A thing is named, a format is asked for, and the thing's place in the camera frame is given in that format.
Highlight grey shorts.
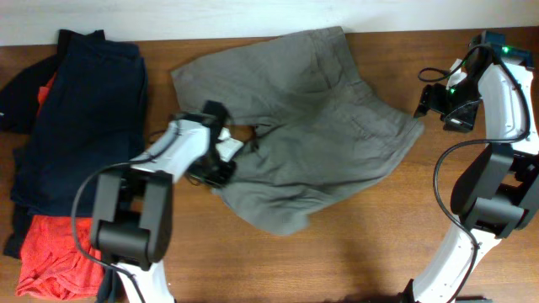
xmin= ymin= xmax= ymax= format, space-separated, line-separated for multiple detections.
xmin=172 ymin=27 xmax=424 ymax=235

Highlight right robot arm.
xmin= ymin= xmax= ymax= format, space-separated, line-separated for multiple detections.
xmin=398 ymin=30 xmax=538 ymax=302

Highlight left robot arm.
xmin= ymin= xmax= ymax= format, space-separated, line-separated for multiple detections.
xmin=91 ymin=101 xmax=236 ymax=302

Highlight navy blue garment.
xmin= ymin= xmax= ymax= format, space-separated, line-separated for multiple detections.
xmin=11 ymin=36 xmax=147 ymax=216

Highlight red mesh garment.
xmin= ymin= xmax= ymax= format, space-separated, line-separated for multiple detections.
xmin=15 ymin=71 xmax=106 ymax=301

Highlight black garment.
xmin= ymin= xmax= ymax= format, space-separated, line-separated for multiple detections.
xmin=1 ymin=29 xmax=119 ymax=302

